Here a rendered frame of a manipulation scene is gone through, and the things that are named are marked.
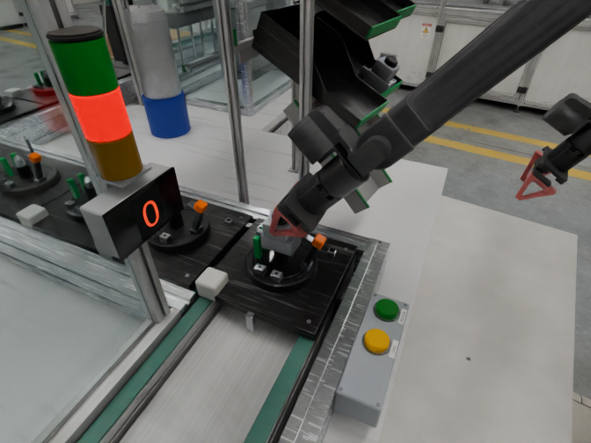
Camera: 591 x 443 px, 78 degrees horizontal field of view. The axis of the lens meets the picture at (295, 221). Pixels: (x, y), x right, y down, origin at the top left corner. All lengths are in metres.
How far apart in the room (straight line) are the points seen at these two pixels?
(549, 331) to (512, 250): 0.24
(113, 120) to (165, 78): 1.03
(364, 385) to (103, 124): 0.49
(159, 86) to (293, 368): 1.13
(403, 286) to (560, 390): 0.33
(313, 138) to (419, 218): 0.62
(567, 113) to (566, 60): 3.58
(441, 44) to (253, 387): 4.30
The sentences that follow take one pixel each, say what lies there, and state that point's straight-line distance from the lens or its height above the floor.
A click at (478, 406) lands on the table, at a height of 0.86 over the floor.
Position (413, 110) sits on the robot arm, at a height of 1.32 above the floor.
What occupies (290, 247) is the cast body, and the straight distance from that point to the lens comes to 0.65.
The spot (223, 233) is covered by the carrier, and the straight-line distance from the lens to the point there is 0.82.
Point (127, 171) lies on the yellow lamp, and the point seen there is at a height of 1.27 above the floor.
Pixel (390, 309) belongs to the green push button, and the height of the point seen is 0.97.
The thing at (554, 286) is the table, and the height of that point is 0.86.
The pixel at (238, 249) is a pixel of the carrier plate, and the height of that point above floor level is 0.97.
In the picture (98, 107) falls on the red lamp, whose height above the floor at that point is 1.35.
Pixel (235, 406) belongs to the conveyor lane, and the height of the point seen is 0.92.
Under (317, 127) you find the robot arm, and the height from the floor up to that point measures 1.28.
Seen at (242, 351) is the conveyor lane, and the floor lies 0.92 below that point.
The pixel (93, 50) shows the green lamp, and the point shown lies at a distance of 0.43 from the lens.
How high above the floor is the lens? 1.49
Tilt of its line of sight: 38 degrees down
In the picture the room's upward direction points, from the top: straight up
